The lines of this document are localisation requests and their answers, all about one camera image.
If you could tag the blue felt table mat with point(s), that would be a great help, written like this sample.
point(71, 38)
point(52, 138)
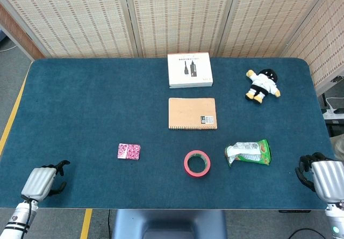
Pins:
point(94, 102)

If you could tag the woven bamboo screen panel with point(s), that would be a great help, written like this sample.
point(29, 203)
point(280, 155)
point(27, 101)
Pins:
point(325, 51)
point(263, 16)
point(180, 13)
point(67, 16)

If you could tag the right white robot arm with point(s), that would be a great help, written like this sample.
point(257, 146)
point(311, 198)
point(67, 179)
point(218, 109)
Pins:
point(334, 220)

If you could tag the white power strip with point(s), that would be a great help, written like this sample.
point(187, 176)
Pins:
point(334, 113)

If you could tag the white product box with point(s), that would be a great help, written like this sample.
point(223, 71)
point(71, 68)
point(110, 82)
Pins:
point(189, 71)

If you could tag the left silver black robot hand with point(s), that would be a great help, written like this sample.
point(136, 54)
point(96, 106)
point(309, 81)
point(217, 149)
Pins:
point(37, 182)

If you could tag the red tape roll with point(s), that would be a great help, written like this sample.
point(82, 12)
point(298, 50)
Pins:
point(186, 166)

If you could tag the black white plush doll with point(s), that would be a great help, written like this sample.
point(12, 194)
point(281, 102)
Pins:
point(262, 84)

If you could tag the green silver snack bag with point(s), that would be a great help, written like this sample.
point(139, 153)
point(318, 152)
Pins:
point(250, 153)

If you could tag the pink patterned small pack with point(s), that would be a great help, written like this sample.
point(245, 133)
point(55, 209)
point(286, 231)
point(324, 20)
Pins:
point(130, 151)

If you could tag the brown spiral notebook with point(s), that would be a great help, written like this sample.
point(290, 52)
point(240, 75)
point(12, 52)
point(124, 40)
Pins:
point(188, 112)

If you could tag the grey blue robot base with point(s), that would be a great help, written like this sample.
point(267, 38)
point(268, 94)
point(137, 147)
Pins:
point(169, 223)

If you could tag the black table control panel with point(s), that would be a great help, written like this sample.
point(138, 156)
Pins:
point(294, 211)

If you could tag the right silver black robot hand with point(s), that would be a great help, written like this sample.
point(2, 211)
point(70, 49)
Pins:
point(328, 177)

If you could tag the brown wooden board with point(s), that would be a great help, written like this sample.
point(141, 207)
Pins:
point(18, 32)

